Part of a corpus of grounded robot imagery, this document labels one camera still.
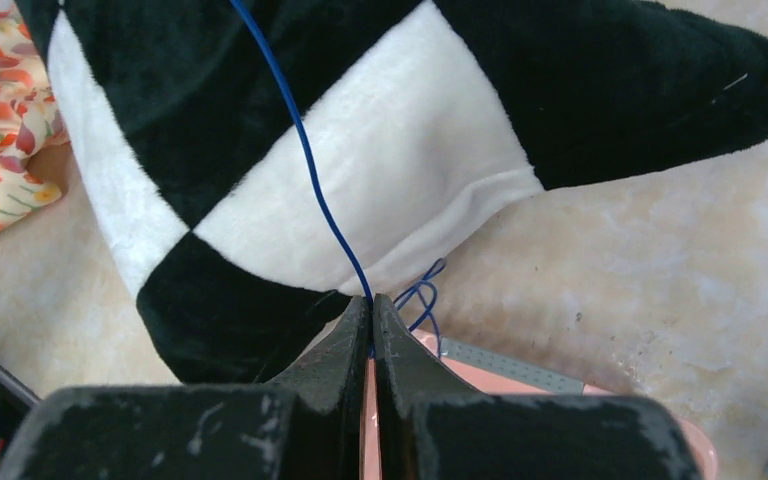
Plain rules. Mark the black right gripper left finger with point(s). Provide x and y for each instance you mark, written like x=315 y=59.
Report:
x=305 y=423

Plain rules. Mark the orange floral cloth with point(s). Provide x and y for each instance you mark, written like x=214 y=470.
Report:
x=30 y=120

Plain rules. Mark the black and white checkered pillow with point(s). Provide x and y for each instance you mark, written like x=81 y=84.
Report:
x=239 y=207

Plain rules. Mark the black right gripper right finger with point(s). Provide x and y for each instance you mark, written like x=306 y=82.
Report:
x=434 y=425

